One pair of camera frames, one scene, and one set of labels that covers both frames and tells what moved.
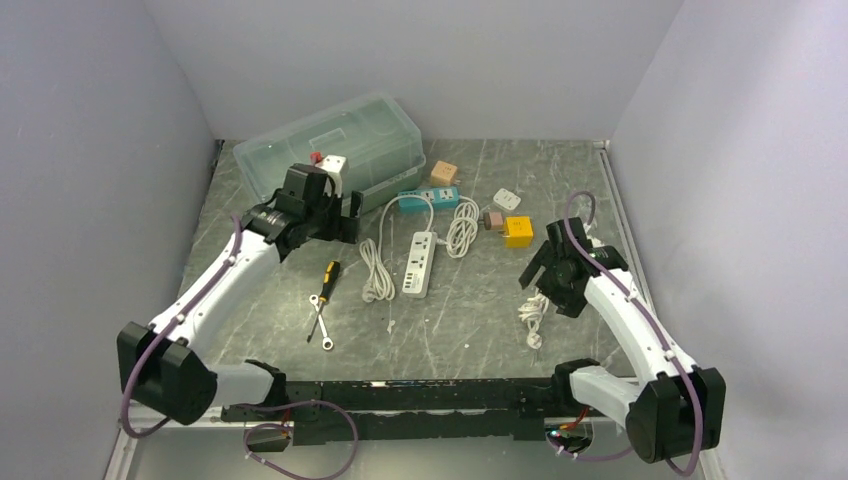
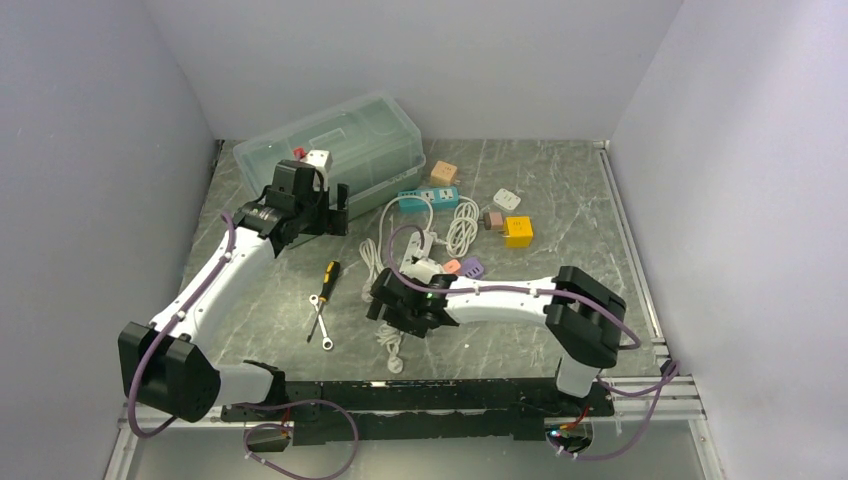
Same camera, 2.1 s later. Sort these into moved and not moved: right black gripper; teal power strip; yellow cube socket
Moved: right black gripper
Not moved: yellow cube socket; teal power strip
